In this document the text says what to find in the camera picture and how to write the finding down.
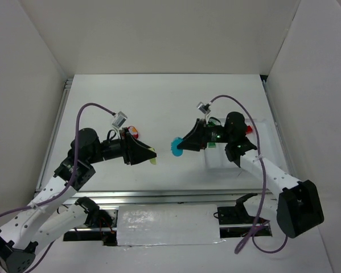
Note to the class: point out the aluminium frame rail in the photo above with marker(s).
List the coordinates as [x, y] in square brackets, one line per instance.
[162, 197]

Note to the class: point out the red lego brick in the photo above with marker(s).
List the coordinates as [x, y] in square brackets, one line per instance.
[249, 130]

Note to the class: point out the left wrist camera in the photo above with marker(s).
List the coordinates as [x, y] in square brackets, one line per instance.
[118, 120]

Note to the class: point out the red flower lego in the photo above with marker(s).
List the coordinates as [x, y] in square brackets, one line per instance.
[134, 132]

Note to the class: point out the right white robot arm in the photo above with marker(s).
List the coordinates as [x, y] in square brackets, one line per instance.
[298, 204]

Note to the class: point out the pale yellow rounded lego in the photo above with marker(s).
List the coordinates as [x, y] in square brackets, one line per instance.
[153, 160]

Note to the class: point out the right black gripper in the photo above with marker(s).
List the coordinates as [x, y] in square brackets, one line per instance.
[202, 135]

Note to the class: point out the silver foil cover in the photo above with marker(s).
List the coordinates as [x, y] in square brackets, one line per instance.
[167, 225]

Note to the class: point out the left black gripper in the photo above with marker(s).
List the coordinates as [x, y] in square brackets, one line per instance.
[126, 148]

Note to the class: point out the dark green sloped lego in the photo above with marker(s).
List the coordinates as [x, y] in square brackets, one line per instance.
[214, 122]

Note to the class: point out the green 2x3 lego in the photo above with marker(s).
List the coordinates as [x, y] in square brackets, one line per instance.
[212, 145]

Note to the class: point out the blue rounded lego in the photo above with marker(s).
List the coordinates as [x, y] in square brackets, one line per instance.
[174, 147]

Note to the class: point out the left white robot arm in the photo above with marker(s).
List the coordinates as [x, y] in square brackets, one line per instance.
[37, 225]

